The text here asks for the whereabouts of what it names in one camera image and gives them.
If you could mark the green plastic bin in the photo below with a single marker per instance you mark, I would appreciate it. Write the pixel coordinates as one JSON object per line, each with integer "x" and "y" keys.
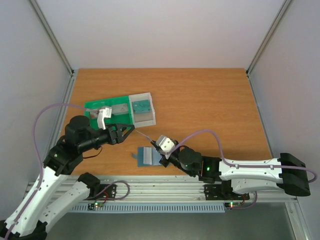
{"x": 126, "y": 119}

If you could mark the left aluminium corner post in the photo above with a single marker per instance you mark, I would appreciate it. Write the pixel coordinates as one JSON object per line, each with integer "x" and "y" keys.
{"x": 47, "y": 28}

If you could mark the right small circuit board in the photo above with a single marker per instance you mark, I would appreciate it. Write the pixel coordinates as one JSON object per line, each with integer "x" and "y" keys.
{"x": 232, "y": 205}

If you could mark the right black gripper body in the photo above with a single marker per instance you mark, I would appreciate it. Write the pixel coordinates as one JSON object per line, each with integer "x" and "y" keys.
{"x": 164, "y": 158}

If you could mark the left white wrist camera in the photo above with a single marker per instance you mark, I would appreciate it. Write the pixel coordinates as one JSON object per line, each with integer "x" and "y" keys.
{"x": 103, "y": 113}

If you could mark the grey slotted cable duct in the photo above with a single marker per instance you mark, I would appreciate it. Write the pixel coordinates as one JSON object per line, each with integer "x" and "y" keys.
{"x": 138, "y": 208}

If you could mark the teal leather card holder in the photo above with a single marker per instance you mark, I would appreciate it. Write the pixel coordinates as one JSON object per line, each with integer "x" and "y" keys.
{"x": 147, "y": 157}

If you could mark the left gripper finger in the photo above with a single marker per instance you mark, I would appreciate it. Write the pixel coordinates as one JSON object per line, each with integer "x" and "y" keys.
{"x": 122, "y": 126}
{"x": 123, "y": 133}

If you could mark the teal cards in white bin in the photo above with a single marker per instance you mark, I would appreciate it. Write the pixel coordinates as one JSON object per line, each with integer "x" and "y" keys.
{"x": 141, "y": 106}

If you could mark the aluminium corner post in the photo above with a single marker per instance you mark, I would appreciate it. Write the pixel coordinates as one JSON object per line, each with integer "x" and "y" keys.
{"x": 47, "y": 28}
{"x": 284, "y": 8}

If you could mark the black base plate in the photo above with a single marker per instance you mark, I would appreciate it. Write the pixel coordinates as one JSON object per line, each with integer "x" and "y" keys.
{"x": 214, "y": 192}
{"x": 104, "y": 192}

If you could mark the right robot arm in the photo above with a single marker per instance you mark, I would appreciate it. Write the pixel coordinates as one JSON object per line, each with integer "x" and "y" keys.
{"x": 284, "y": 174}

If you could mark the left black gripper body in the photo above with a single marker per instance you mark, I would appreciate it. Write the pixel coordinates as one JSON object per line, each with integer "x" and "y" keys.
{"x": 114, "y": 140}

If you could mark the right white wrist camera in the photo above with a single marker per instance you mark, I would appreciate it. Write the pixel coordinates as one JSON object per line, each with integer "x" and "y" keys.
{"x": 165, "y": 144}

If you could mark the grey card in green bin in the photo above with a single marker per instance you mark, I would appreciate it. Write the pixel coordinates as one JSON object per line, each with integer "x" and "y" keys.
{"x": 120, "y": 109}

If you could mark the left small circuit board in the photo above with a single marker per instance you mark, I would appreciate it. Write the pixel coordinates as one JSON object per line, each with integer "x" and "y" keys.
{"x": 96, "y": 205}

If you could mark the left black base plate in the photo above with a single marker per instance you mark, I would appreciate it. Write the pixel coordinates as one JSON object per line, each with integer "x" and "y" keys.
{"x": 104, "y": 192}

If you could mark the right aluminium corner post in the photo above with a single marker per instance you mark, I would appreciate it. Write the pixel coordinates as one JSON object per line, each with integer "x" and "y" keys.
{"x": 284, "y": 8}

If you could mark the white translucent plastic bin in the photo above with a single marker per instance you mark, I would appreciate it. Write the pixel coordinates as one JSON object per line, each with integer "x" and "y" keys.
{"x": 146, "y": 119}

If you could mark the card with red circle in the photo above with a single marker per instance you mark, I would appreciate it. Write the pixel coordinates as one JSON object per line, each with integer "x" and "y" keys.
{"x": 93, "y": 113}

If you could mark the small circuit board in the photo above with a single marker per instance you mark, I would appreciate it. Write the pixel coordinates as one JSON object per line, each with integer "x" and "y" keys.
{"x": 96, "y": 205}
{"x": 232, "y": 205}

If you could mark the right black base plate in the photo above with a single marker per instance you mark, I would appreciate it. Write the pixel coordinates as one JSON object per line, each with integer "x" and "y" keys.
{"x": 214, "y": 192}

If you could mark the aluminium front rail frame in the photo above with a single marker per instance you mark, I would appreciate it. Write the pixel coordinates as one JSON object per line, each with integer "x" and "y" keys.
{"x": 165, "y": 189}

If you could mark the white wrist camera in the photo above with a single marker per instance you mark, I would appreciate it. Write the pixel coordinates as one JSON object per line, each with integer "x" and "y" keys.
{"x": 165, "y": 144}
{"x": 103, "y": 113}

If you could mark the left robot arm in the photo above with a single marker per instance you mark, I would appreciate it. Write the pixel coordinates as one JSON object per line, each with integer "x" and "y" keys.
{"x": 36, "y": 215}

